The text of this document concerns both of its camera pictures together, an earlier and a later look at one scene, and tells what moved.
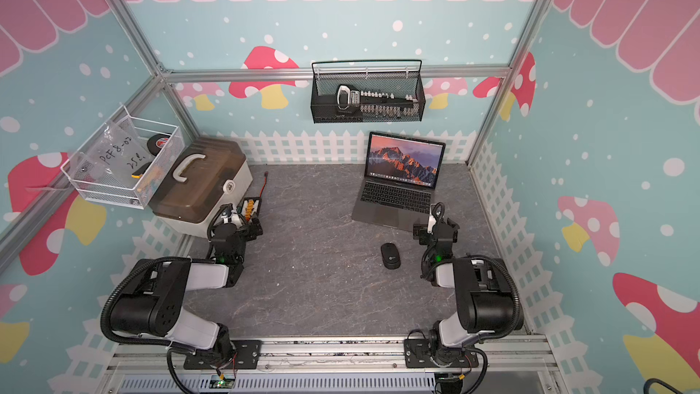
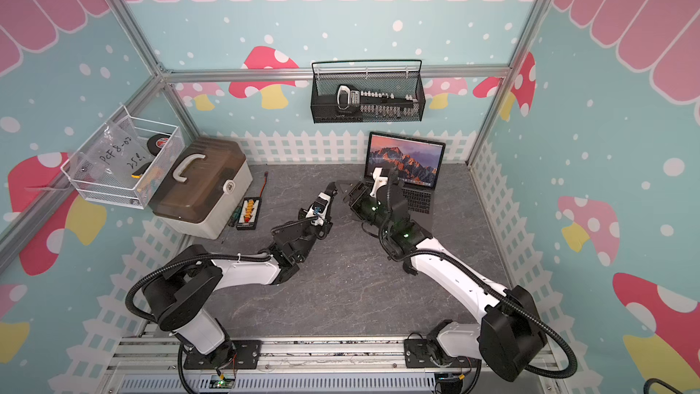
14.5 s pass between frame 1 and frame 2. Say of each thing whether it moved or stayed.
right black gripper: moved
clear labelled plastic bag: stayed
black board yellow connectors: stayed
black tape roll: stayed
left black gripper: moved
